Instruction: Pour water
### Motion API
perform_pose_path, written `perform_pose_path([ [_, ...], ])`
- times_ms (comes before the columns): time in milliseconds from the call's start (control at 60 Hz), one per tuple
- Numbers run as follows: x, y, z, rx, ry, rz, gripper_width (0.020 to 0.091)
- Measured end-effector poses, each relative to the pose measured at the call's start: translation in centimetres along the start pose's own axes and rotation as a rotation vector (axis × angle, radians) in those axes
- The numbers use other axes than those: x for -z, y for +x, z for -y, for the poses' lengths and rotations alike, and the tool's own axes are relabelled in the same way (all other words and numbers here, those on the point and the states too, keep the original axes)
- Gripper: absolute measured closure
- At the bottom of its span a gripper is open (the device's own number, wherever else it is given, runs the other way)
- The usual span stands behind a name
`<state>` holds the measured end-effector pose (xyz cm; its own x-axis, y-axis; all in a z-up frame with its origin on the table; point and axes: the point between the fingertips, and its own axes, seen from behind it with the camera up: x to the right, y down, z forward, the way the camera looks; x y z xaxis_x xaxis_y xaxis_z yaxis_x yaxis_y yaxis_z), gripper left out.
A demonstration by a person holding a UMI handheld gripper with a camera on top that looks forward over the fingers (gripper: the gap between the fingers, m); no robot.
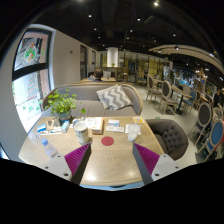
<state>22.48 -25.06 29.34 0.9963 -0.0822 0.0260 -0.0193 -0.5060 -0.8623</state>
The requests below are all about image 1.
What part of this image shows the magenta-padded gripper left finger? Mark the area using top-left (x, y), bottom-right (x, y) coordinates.
top-left (42, 143), bottom-right (93, 186)

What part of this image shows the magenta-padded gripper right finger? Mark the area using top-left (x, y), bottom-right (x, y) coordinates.
top-left (132, 142), bottom-right (184, 186)

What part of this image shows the clear blue-capped water bottle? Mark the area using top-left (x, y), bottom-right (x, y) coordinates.
top-left (40, 137), bottom-right (60, 159)

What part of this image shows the white mug with black print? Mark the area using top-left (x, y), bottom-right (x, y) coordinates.
top-left (73, 121), bottom-right (91, 145)

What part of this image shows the clear plastic cup with straw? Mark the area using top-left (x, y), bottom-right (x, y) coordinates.
top-left (127, 123), bottom-right (141, 143)

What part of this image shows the grey tufted armchair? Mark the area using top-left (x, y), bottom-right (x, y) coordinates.
top-left (145, 118), bottom-right (190, 161)

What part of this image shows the small light blue box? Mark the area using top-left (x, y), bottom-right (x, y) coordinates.
top-left (60, 120), bottom-right (71, 134)

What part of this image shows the flat round red coaster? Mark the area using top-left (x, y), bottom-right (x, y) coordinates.
top-left (100, 135), bottom-right (115, 147)

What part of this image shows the white paper napkin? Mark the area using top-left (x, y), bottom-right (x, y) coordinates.
top-left (124, 123), bottom-right (142, 136)

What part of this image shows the long white tube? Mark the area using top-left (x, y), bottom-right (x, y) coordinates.
top-left (37, 127), bottom-right (63, 137)

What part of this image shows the white orange menu box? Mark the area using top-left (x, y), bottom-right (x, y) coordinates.
top-left (85, 116), bottom-right (105, 136)

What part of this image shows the yellow table sticker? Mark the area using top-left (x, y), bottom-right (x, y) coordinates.
top-left (132, 115), bottom-right (146, 125)

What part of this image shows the brown paper card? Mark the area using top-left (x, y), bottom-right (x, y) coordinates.
top-left (46, 116), bottom-right (62, 131)

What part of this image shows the blue white flat box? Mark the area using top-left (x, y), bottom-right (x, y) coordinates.
top-left (36, 123), bottom-right (48, 134)

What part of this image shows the green potted plant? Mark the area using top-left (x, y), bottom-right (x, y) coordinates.
top-left (44, 88), bottom-right (87, 122)

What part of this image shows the grey curved sofa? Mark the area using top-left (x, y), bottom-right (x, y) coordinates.
top-left (41, 82), bottom-right (144, 118)

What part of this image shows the grey white chevron pillow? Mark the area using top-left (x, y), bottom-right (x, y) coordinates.
top-left (96, 83), bottom-right (134, 112)

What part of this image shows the group of dining chairs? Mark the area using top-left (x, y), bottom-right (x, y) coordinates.
top-left (144, 73), bottom-right (224, 162)

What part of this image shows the person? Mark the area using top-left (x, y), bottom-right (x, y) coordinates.
top-left (87, 67), bottom-right (105, 83)

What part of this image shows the window with festive stickers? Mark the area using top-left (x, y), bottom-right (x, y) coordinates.
top-left (11, 28), bottom-right (54, 133)

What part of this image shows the group of ceiling spotlights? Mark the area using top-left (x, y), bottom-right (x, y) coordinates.
top-left (74, 0), bottom-right (183, 41)

